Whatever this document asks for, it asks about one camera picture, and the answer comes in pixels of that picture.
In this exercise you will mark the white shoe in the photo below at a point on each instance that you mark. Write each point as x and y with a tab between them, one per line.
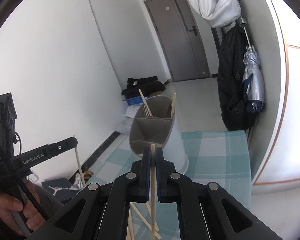
77	181

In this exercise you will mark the silver folding umbrella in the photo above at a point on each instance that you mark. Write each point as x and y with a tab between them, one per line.
252	80

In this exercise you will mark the grey door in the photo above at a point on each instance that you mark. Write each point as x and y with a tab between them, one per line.
175	37

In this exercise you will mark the white parcel bag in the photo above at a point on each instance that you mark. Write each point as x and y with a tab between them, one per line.
131	111

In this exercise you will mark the dark blue shoe box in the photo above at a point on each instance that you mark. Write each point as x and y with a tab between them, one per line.
57	187

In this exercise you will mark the grey parcel bag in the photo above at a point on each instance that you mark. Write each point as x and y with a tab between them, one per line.
123	126

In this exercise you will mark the white panel with gold trim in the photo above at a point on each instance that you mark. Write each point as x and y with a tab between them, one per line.
285	105

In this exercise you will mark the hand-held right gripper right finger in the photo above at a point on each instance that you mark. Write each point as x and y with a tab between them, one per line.
160	175

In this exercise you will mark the black backpack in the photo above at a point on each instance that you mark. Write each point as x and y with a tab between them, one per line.
232	85

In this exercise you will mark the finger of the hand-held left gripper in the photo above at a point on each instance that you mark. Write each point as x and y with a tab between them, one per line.
64	146

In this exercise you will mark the black clothes heap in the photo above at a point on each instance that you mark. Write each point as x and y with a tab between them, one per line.
145	86

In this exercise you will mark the person's left hand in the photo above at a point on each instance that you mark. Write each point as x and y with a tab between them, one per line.
32	215

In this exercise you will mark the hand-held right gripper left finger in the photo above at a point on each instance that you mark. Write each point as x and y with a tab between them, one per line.
146	175

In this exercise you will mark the blue cardboard box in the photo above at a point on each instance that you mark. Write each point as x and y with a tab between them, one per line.
133	101

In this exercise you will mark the teal checked tablecloth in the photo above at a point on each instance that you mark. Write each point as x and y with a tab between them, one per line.
210	160

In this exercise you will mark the white shoulder bag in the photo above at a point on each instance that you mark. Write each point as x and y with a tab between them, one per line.
215	2

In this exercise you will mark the grey white utensil holder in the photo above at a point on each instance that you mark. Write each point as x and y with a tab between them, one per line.
172	150

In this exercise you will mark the brown cardboard box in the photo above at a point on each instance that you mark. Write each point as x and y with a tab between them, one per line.
156	94

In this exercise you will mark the pile of wooden chopsticks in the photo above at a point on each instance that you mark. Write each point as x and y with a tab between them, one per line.
140	212

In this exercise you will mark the brown slipper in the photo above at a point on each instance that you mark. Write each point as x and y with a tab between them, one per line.
89	174

